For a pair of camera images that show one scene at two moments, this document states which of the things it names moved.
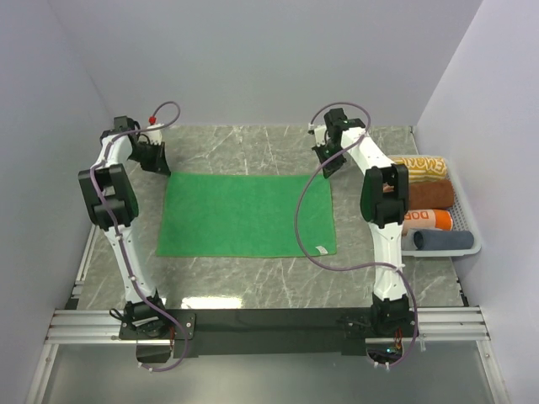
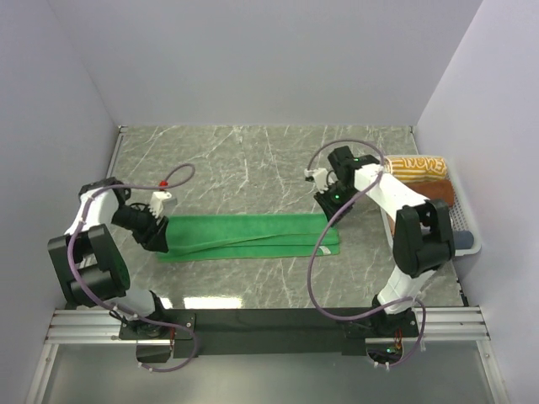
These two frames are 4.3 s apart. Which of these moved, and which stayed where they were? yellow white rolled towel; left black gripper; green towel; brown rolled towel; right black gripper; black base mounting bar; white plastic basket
Moved: green towel; right black gripper; left black gripper
Stayed: black base mounting bar; brown rolled towel; white plastic basket; yellow white rolled towel
